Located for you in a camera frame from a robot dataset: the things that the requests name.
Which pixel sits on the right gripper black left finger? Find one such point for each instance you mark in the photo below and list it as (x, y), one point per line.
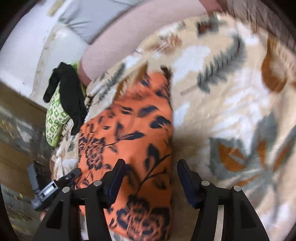
(62, 221)

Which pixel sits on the orange black floral blouse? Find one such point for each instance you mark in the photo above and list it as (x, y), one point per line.
(137, 128)

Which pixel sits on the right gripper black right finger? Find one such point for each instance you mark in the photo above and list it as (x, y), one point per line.
(240, 220)

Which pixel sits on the pink quilted sofa armrest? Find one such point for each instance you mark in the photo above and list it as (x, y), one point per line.
(120, 38)

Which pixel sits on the beige leaf print blanket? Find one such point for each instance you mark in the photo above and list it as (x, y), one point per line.
(232, 95)

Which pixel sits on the green white patterned pillow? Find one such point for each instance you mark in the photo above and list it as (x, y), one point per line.
(56, 117)

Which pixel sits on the grey pillow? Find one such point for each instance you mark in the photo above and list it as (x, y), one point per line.
(88, 19)

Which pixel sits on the striped floral sofa cushion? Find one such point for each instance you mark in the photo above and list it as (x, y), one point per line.
(270, 15)

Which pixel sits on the beige wall switch plate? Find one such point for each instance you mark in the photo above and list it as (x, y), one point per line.
(54, 8)

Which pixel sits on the black garment on pillow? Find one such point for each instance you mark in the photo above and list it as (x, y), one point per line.
(71, 95)

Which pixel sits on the wooden glass panel door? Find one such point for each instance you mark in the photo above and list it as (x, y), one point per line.
(22, 142)

